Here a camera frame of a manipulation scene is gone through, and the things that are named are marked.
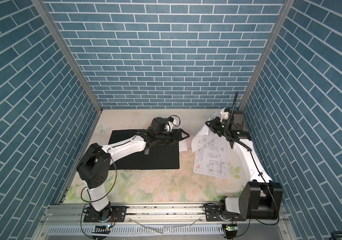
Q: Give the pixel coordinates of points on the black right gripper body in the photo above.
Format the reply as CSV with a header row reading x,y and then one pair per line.
x,y
219,127

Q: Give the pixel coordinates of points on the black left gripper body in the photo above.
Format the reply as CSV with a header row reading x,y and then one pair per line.
x,y
167,137

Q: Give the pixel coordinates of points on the orange file folder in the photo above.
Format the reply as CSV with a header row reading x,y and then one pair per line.
x,y
159,157

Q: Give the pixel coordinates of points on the technical drawing sheet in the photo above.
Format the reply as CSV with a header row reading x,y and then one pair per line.
x,y
212,160
204,136

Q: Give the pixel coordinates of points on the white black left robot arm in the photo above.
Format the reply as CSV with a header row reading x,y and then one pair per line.
x,y
94,166

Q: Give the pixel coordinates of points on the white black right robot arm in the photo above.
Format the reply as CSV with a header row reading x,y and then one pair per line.
x,y
261,197

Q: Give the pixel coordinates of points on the white text document sheet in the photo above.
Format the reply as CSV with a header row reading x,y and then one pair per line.
x,y
183,146

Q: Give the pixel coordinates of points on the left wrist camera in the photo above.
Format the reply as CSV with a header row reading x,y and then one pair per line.
x,y
160,125

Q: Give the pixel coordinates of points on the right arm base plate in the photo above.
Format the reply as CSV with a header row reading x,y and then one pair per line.
x,y
216,213

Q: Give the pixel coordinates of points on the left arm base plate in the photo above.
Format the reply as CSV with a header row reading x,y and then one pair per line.
x,y
114,214

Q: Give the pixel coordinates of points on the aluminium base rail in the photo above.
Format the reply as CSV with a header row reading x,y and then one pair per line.
x,y
144,215

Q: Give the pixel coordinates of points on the white cable duct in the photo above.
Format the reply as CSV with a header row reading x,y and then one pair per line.
x,y
136,230

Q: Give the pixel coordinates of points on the aluminium corner post right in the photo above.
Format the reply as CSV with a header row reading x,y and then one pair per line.
x,y
283,14

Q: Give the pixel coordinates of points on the aluminium corner post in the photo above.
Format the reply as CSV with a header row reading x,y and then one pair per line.
x,y
57,36
283,14

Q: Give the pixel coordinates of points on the aluminium corner post left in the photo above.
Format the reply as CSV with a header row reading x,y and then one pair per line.
x,y
57,36

